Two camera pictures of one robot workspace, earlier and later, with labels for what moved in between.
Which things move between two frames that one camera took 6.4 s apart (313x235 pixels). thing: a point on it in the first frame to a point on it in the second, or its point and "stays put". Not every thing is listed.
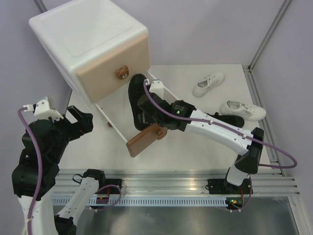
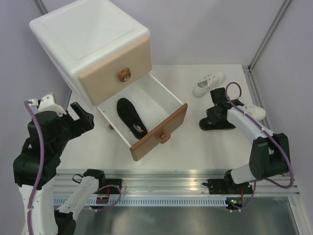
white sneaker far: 207,84 stays put
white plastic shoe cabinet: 72,36 stays put
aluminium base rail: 181,183 stays put
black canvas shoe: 136,91 to 128,115
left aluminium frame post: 41,6 stays put
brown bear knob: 161,133 to 165,138
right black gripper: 147,119 to 210,113
